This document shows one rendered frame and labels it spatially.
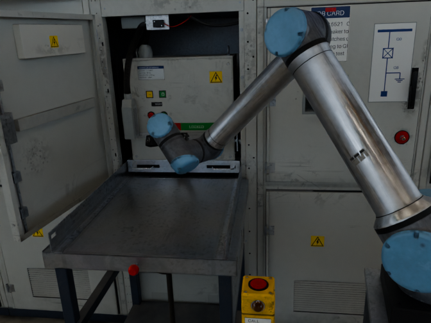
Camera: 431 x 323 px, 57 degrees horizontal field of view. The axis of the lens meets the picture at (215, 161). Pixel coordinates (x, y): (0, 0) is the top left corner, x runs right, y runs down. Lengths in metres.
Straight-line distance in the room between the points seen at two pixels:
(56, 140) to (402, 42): 1.39
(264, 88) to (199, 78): 0.59
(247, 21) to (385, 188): 0.98
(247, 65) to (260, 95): 0.47
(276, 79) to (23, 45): 0.83
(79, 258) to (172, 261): 0.30
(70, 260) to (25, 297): 1.18
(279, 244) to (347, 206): 0.36
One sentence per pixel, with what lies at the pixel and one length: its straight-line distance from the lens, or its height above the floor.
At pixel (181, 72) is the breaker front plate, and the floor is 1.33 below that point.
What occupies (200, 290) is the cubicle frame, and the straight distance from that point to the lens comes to 2.14.
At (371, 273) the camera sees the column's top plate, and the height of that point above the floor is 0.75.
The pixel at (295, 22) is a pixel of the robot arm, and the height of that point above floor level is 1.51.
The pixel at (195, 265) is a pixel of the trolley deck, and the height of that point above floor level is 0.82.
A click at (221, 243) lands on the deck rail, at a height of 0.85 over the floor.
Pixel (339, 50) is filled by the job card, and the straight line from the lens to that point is 1.71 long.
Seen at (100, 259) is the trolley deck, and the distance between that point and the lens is 1.33.
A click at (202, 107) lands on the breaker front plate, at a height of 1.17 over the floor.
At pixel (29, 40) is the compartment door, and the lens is 1.52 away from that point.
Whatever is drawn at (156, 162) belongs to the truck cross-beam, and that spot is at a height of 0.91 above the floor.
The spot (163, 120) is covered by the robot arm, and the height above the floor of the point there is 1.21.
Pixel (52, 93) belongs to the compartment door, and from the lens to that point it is 1.63.
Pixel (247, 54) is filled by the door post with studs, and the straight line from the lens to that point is 1.71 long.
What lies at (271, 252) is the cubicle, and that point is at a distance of 1.97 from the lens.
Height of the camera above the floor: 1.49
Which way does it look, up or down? 18 degrees down
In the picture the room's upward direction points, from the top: 2 degrees counter-clockwise
